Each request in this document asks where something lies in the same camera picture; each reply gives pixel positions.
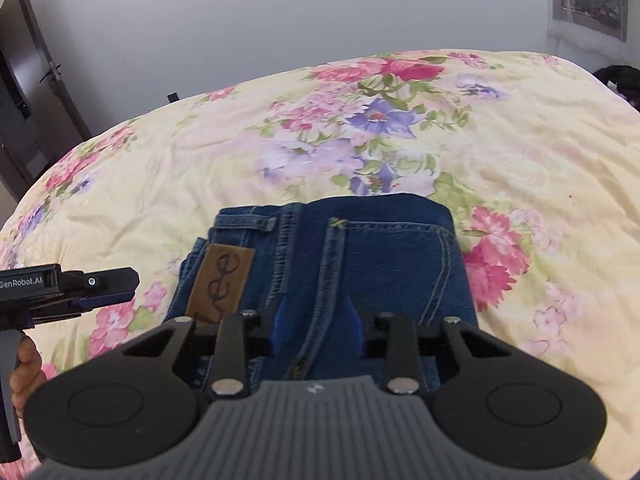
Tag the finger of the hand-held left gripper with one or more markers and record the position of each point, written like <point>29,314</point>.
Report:
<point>55,313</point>
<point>100,281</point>

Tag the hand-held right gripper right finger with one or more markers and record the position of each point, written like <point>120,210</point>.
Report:
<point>353,327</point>

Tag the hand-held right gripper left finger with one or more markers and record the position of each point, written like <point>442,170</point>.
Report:
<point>278,327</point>

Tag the blue denim pants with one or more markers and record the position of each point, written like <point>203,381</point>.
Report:
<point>350,270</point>

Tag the person's left hand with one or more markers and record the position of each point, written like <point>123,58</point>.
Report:
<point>27,375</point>

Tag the grey door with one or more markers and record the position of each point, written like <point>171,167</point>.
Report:
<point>30,85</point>

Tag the floral yellow bed blanket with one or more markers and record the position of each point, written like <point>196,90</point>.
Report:
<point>500,160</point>

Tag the pile of dark clothes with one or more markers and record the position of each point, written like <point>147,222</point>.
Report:
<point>622,82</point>

